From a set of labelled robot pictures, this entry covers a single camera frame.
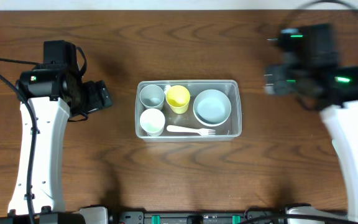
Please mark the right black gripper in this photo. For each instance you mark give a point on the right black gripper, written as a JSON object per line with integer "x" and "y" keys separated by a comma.
{"x": 281, "y": 78}

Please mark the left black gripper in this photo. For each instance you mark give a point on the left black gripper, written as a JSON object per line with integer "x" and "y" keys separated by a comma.
{"x": 99, "y": 101}

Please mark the grey plastic cup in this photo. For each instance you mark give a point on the grey plastic cup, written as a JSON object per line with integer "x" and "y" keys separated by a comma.
{"x": 152, "y": 96}

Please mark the white plastic cup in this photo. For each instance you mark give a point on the white plastic cup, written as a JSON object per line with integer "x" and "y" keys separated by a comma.
{"x": 152, "y": 121}

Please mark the clear plastic container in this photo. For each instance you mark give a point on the clear plastic container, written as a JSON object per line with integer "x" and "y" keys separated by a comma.
{"x": 227, "y": 131}

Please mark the grey bowl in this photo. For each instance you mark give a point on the grey bowl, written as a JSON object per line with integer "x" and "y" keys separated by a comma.
{"x": 212, "y": 101}

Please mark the white bowl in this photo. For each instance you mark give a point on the white bowl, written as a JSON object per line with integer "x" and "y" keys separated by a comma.
{"x": 212, "y": 120}

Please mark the yellow plastic cup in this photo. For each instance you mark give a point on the yellow plastic cup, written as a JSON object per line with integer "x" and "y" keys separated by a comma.
{"x": 178, "y": 98}

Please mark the pink plastic fork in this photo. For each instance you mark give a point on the pink plastic fork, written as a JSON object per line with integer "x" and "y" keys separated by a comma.
{"x": 201, "y": 132}

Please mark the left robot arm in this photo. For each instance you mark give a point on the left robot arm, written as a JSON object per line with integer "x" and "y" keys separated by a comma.
{"x": 51, "y": 98}

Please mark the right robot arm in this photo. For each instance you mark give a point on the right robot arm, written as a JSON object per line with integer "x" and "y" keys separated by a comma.
{"x": 335, "y": 92}

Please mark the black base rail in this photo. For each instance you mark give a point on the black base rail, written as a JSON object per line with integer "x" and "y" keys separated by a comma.
{"x": 197, "y": 217}

